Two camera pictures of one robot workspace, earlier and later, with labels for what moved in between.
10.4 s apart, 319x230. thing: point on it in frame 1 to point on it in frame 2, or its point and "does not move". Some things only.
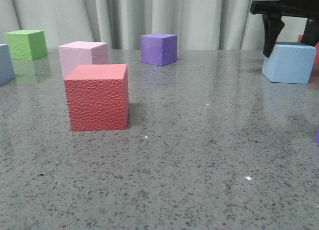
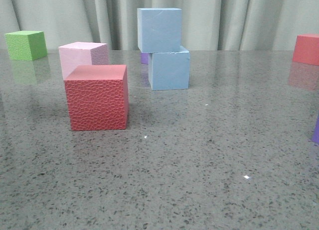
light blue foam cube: [289, 62] to [159, 30]
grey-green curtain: [202, 20] does not move
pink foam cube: [80, 53] does not move
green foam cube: [27, 45] does not move
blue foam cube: [7, 73] to [169, 71]
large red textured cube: [98, 97] does not move
